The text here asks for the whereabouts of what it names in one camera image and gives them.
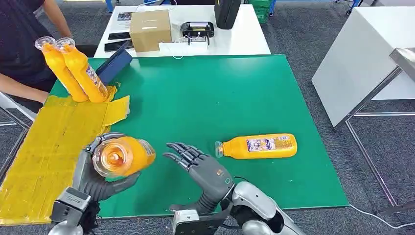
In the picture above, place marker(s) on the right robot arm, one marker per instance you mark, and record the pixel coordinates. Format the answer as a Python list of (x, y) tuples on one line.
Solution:
[(259, 207)]

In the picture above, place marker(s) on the orange drink bottle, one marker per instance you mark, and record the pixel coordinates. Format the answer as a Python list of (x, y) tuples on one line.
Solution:
[(85, 76), (129, 157), (262, 146), (61, 74)]

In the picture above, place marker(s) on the dark blue box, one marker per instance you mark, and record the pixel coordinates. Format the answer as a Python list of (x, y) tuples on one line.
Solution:
[(114, 66)]

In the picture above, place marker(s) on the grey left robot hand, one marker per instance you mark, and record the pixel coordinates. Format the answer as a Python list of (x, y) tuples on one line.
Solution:
[(89, 181)]

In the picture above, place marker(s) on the green mat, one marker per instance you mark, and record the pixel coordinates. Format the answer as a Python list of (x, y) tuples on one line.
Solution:
[(207, 107)]

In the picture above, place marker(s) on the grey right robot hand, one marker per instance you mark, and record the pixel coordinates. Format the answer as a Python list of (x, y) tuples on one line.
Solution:
[(209, 176)]

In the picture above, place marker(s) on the person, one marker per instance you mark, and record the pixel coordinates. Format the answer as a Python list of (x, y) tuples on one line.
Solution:
[(19, 42)]

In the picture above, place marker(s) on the yellow sheet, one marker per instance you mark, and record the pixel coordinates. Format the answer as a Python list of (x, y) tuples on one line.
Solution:
[(55, 142)]

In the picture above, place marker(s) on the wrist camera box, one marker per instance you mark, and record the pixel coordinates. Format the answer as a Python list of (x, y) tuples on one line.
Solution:
[(191, 223), (69, 204)]

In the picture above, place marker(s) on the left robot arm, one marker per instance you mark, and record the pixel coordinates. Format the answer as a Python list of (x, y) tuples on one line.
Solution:
[(71, 228)]

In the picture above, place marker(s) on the printed booklet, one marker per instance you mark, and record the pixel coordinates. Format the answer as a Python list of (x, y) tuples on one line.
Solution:
[(124, 19)]

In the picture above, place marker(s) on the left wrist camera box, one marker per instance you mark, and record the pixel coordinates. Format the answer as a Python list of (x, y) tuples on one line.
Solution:
[(69, 204)]

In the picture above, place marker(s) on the brown cardboard box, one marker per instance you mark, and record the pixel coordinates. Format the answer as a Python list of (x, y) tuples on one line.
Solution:
[(150, 30)]

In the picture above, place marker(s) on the green crate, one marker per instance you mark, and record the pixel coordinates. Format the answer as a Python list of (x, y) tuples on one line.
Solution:
[(261, 9)]

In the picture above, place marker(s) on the large white table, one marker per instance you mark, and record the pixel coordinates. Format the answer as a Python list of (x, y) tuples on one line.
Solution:
[(356, 61)]

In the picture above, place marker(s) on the black phone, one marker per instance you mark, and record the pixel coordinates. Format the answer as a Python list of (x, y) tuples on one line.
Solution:
[(119, 35), (115, 45)]

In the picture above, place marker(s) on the white metal bar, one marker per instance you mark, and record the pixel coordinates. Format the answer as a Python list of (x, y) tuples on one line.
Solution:
[(16, 107)]

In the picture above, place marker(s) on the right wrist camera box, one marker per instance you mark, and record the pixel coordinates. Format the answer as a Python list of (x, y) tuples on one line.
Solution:
[(191, 223)]

